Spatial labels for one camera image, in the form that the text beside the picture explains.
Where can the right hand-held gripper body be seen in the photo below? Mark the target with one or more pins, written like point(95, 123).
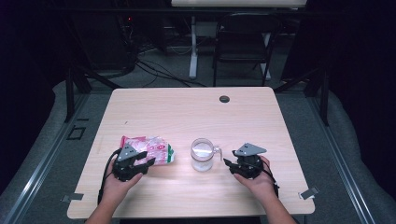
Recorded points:
point(249, 166)

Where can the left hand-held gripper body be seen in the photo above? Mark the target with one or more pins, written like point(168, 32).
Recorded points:
point(126, 169)

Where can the pink white plastic bag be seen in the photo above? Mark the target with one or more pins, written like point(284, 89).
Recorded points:
point(155, 149)

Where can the clear glass jar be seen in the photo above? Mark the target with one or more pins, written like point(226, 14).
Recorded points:
point(202, 151)

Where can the person's left hand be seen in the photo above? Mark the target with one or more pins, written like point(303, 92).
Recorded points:
point(116, 189)

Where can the person's right hand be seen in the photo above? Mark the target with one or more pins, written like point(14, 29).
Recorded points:
point(261, 186)

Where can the grey table grommet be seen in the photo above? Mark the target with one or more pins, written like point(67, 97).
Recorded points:
point(224, 99)

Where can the grey metal clip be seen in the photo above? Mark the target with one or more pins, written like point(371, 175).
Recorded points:
point(73, 197)
point(308, 193)

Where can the black metal stand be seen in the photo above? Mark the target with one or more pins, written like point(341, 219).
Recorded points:
point(69, 93)
point(324, 99)

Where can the black folding chair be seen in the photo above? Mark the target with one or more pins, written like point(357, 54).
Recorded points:
point(243, 37)

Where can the black equipment rack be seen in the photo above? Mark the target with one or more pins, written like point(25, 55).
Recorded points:
point(102, 43)

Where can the white desk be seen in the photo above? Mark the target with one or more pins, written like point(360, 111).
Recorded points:
point(238, 3)

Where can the aluminium floor rail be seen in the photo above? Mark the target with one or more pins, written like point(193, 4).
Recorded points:
point(43, 161)
point(339, 158)

